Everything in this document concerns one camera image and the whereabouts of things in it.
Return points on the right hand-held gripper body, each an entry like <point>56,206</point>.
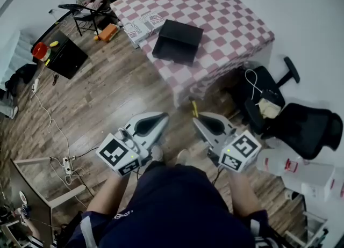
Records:
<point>239,153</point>

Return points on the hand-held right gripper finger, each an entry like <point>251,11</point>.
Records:
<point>220,116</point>
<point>208,137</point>

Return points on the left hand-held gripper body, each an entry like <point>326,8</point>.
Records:
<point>115,151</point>

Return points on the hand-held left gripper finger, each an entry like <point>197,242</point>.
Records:
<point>142,115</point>
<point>161,131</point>

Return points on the black cloth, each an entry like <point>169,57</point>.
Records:
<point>178,40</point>

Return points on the person's right forearm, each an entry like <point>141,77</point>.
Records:
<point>246,196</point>

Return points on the person's left forearm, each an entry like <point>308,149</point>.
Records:
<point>110,196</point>

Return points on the printed cardboard box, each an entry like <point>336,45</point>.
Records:
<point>139,29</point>

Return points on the orange box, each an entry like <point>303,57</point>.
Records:
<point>108,32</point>

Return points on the person's left hand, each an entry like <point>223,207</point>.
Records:
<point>130,143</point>

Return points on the person's left shoe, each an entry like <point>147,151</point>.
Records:
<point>157,153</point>

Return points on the cream cloth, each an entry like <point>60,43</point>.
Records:
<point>268,108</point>

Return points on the white power strip with plugs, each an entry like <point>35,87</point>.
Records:
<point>67,165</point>

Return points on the black power adapter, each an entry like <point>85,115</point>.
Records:
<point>270,95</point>

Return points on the black office chair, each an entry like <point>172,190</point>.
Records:
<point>306,131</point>

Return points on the person's dark blue clothing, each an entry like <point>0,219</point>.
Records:
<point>174,209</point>

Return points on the black low table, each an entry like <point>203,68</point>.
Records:
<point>67,59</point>

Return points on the white metal rack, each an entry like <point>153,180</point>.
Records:
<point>309,230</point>

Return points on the red checkered tablecloth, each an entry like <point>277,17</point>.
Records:
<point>215,8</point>

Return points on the yellow object on cabinet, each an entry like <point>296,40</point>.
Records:
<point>54,44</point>

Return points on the black folding table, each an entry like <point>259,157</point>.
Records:
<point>86,16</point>

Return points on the red bucket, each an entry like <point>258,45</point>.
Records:
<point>41,51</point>

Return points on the grey laptop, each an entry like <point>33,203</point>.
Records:
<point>92,5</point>

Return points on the black bag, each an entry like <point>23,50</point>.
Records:
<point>22,73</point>

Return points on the wooden desk frame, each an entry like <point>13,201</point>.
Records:
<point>67,196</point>

